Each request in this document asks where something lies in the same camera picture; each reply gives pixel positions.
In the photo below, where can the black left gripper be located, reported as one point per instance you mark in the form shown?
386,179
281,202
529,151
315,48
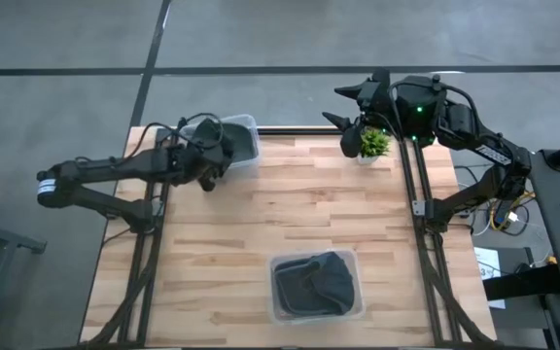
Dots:
212,146

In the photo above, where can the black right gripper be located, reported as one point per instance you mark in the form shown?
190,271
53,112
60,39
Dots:
374,94

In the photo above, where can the dark blue cap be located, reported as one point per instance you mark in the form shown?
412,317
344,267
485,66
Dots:
316,284

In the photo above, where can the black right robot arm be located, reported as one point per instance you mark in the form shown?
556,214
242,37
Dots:
469,141

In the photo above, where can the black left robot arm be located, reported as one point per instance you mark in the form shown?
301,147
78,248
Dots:
115,170

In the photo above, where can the small green potted plant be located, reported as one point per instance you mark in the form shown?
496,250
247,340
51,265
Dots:
374,143

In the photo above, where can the clear plastic container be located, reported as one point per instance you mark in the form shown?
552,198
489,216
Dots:
248,155
360,291

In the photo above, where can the black power adapter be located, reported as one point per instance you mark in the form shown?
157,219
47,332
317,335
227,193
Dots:
505,211

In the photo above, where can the white paper sheet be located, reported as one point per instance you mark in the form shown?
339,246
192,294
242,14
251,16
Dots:
486,262

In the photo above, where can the grey metal stand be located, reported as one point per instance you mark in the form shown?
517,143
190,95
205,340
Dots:
3,238

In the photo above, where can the black flat bar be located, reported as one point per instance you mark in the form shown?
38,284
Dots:
523,282

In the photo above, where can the silver frame bracket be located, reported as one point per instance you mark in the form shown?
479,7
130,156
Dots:
419,208

